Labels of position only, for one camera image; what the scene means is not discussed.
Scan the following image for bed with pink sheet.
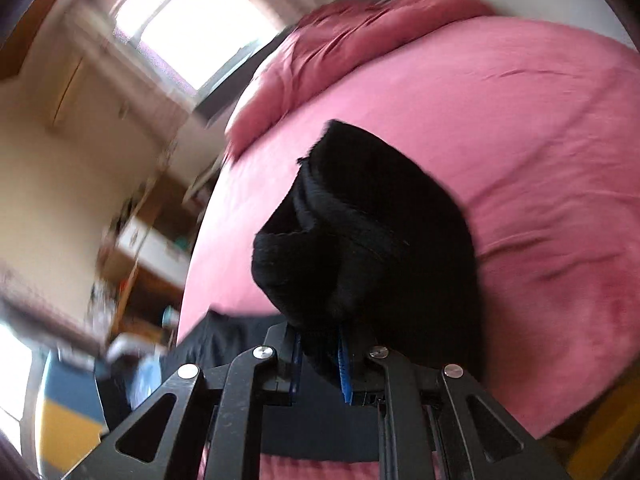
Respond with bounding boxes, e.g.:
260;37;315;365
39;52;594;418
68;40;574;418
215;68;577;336
175;0;640;480

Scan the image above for dark grey headboard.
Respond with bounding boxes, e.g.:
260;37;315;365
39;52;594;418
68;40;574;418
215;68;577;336
194;0;401;123

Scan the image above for blue yellow floor mat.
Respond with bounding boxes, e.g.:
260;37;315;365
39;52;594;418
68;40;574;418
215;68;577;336
32;352;111;466

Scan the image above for red quilt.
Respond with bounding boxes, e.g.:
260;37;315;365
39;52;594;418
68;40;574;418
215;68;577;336
225;0;501;157

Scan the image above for black embroidered pants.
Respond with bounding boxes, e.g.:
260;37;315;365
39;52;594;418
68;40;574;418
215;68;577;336
175;120;488;462

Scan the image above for wooden cabinet with white door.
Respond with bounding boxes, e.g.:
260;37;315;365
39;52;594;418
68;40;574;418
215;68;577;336
100;172;213;321

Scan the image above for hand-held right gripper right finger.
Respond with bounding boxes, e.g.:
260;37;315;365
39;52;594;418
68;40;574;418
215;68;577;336
339;325;571;480

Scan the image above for white plastic chair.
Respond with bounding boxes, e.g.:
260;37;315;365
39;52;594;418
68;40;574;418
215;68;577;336
102;335;168;413

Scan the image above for window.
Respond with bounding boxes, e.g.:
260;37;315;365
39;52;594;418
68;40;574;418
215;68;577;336
110;0;281;98

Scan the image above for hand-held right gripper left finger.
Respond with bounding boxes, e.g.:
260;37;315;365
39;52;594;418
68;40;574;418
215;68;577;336
65;324;302;480

